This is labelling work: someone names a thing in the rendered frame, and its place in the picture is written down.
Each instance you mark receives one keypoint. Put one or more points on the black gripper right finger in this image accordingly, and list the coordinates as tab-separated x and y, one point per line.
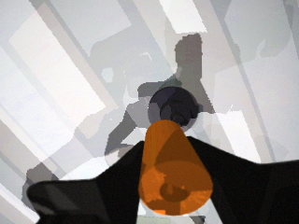
243	190

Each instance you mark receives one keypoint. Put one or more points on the orange knob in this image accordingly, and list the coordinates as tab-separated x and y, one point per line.
173	181

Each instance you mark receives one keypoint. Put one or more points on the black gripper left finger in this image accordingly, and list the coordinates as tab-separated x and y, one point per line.
112	195

